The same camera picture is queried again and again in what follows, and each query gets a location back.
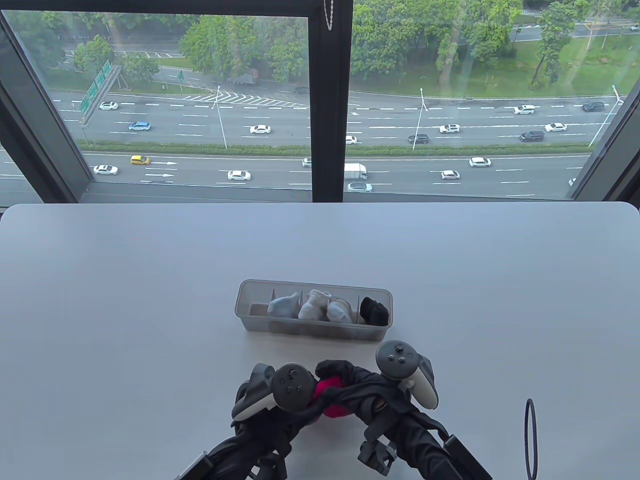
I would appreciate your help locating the white sock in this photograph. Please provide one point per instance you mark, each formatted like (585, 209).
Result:
(312, 305)

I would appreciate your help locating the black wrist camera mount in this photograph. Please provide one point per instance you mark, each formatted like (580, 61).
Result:
(270, 467)
(377, 457)

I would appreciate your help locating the black window frame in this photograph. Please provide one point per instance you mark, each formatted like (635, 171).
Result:
(327, 100)

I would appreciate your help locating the black sock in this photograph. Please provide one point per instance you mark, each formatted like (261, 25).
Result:
(375, 311)

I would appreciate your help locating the grey sock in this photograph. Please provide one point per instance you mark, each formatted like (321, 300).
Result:
(340, 311)

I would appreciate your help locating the grey hand controller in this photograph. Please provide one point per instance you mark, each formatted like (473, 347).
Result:
(397, 357)
(292, 387)

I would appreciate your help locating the red sock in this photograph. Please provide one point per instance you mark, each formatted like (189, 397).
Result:
(327, 387)

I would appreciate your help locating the green road sign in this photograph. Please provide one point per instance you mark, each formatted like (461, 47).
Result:
(92, 92)

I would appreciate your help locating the grey divided storage box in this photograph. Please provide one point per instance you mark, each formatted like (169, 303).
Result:
(310, 332)

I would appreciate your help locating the black labelled wrist box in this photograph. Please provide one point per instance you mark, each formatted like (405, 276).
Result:
(192, 467)
(467, 457)

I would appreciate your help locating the person's left hand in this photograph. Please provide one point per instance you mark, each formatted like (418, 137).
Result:
(280, 430)

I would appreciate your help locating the white street lamp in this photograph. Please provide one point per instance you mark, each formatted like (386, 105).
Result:
(417, 125)
(221, 120)
(602, 120)

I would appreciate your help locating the person's right forearm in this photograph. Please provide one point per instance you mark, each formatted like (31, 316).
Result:
(425, 452)

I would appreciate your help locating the person's right hand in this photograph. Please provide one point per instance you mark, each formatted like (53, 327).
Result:
(380, 400)

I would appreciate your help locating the light blue sock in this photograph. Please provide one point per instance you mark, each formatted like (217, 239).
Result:
(285, 306)

